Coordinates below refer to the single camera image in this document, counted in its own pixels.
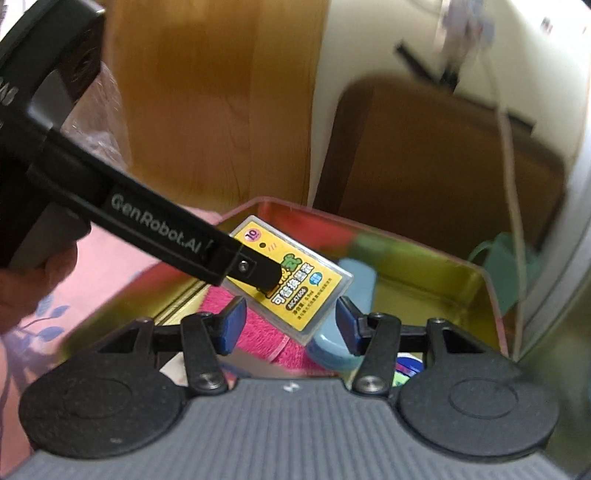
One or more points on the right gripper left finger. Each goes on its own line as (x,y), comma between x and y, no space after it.
(129,388)

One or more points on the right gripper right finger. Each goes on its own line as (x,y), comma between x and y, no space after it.
(471,401)

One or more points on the blue glasses case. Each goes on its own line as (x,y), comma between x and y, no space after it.
(329,347)

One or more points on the pink towel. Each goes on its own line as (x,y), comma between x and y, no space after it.
(260,338)

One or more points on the yellow card case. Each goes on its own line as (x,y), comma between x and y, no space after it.
(309,284)

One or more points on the white blue packet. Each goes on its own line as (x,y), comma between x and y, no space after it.
(407,367)

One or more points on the person left hand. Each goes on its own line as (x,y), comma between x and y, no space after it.
(21,291)

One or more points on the clear plastic bag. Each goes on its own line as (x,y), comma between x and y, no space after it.
(97,122)

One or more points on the pink patterned bedsheet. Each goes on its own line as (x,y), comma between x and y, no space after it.
(105,266)

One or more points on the pink tin box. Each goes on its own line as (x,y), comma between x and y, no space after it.
(414,282)

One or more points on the wooden headboard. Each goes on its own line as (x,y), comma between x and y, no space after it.
(217,95)

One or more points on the brown cushion board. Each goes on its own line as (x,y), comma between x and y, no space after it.
(417,161)

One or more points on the white wall plug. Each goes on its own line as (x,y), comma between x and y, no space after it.
(464,26)

